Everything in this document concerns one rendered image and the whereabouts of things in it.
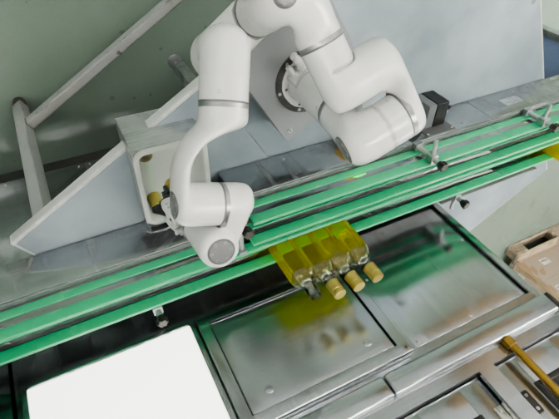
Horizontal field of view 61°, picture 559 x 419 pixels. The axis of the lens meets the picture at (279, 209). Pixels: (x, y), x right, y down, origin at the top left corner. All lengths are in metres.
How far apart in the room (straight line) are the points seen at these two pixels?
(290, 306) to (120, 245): 0.48
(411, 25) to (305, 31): 0.63
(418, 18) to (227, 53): 0.77
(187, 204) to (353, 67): 0.37
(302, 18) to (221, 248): 0.41
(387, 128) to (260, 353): 0.66
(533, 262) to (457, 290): 3.57
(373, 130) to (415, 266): 0.73
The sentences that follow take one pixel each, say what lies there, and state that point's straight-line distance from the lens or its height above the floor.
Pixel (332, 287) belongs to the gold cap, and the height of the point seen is 1.14.
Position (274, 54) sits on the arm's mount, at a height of 0.86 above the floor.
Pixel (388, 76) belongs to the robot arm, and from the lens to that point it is 0.90.
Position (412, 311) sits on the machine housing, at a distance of 1.43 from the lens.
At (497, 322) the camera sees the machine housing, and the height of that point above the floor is 1.35.
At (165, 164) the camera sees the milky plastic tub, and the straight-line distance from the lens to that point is 1.22.
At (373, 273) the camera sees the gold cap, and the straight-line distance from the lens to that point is 1.25.
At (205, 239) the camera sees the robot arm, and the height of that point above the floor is 1.18.
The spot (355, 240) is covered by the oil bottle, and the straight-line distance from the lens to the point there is 1.30.
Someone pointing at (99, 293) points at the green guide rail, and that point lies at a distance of 1.22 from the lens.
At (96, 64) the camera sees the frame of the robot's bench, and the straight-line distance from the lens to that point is 1.69.
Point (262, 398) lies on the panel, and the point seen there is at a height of 1.26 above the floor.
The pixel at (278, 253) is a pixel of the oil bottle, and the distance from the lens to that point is 1.26.
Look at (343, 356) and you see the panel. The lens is 1.27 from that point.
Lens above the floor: 1.74
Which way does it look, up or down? 41 degrees down
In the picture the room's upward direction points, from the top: 143 degrees clockwise
